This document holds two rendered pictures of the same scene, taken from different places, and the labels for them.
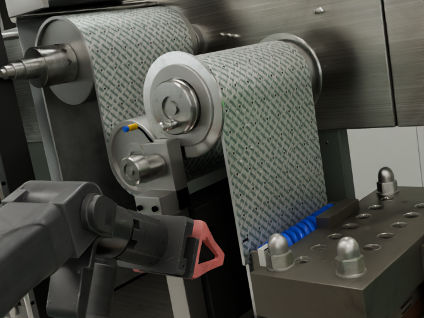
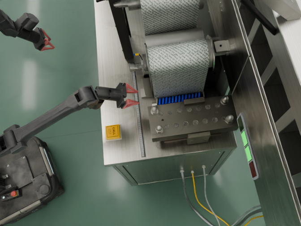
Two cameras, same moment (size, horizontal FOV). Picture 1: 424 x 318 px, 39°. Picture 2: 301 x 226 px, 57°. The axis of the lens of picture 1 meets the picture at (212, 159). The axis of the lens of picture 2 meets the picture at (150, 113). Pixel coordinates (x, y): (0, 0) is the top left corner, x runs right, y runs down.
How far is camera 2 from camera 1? 1.09 m
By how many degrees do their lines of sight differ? 66
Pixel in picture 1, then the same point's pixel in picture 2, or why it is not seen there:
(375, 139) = not seen: outside the picture
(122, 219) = (105, 97)
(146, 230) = (112, 98)
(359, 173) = not seen: outside the picture
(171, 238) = (119, 101)
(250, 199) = (160, 90)
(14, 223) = (69, 104)
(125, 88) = (156, 21)
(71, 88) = not seen: hidden behind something
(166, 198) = (139, 76)
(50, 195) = (81, 97)
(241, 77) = (166, 69)
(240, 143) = (159, 81)
